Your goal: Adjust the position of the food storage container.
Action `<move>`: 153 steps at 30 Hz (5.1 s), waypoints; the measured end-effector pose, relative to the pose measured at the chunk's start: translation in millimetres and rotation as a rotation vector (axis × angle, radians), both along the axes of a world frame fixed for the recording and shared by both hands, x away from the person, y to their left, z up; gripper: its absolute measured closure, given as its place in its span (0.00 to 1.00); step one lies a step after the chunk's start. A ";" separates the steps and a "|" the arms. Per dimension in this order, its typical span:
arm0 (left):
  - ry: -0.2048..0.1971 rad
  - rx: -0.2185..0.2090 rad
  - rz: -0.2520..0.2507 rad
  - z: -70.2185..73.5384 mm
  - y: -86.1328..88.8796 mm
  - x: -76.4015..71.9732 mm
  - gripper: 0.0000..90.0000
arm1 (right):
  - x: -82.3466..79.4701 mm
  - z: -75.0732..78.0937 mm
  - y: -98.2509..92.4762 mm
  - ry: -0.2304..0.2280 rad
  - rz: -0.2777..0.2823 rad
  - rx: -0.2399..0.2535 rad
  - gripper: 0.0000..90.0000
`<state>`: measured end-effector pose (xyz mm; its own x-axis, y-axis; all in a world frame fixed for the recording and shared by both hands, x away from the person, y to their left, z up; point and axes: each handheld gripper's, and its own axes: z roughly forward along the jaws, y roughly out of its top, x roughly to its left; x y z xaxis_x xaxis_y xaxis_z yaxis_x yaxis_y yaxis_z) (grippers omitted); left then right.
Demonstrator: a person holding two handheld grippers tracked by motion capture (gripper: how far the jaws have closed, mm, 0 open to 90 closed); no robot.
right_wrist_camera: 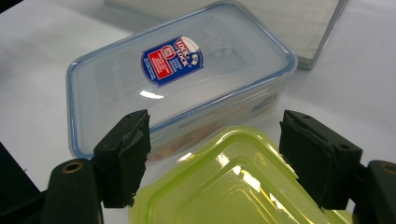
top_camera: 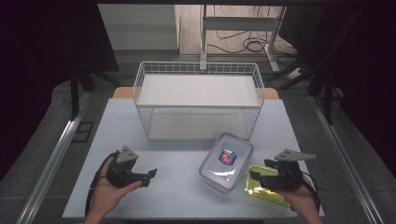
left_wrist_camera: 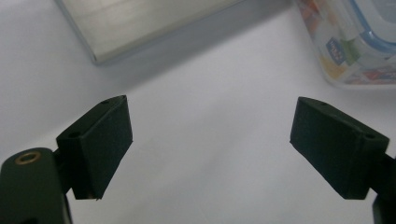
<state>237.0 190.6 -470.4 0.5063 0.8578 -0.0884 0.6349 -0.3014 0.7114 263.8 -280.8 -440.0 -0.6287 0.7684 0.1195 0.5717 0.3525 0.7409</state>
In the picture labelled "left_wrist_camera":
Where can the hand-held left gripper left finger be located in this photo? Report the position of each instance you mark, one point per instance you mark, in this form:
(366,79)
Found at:
(99,146)

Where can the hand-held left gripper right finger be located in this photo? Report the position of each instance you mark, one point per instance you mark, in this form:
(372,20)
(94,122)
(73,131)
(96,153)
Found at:
(336,149)

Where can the clear container with blue lid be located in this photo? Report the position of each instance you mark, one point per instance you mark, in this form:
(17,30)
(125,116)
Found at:
(351,40)

